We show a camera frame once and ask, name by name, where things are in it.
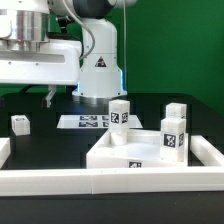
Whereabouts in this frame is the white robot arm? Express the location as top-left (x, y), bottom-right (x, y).
top-left (0, 0), bottom-right (138, 103)

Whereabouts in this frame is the white marker base plate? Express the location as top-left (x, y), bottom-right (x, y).
top-left (56, 114), bottom-right (144, 130)

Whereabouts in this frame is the white square table top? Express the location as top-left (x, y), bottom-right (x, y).
top-left (86, 129), bottom-right (188, 168)

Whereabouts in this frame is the white front fence bar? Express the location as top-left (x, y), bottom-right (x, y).
top-left (0, 167), bottom-right (224, 196)

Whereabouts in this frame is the black cable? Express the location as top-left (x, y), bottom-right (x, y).
top-left (19, 84), bottom-right (44, 95)

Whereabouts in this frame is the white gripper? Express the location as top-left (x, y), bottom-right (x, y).
top-left (0, 39), bottom-right (82, 108)

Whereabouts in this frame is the white fence bar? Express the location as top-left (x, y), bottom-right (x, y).
top-left (0, 138), bottom-right (11, 169)
top-left (190, 135), bottom-right (224, 167)
top-left (0, 167), bottom-right (224, 196)

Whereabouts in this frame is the white right fence bar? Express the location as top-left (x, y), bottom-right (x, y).
top-left (190, 135), bottom-right (224, 167)

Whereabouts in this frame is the white left fence bar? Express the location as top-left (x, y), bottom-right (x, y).
top-left (0, 138), bottom-right (11, 169)

